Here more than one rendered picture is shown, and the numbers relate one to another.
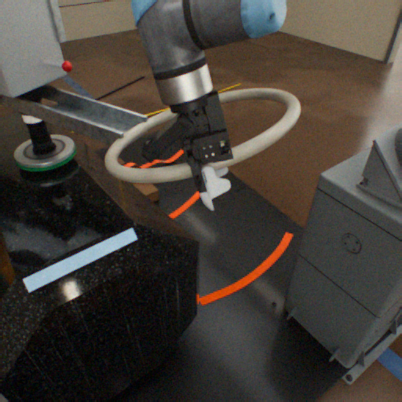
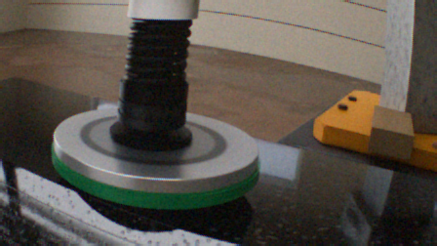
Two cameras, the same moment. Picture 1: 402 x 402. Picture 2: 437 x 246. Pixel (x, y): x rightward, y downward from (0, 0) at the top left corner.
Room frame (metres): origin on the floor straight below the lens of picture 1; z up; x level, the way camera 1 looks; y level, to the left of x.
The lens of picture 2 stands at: (1.56, 0.38, 1.06)
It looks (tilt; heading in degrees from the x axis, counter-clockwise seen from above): 16 degrees down; 149
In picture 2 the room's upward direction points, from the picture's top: 6 degrees clockwise
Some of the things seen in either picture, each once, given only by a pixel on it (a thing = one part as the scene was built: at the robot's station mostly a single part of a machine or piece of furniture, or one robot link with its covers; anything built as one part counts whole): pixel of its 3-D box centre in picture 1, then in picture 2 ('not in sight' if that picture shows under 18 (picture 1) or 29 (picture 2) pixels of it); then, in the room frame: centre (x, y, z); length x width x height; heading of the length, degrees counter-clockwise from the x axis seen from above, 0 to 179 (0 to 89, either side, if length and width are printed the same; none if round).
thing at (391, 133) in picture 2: not in sight; (391, 131); (0.91, 1.18, 0.81); 0.20 x 0.10 x 0.05; 132
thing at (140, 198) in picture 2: (45, 151); (148, 145); (1.08, 0.59, 0.88); 0.22 x 0.22 x 0.04
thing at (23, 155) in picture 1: (45, 150); (148, 143); (1.08, 0.59, 0.89); 0.21 x 0.21 x 0.01
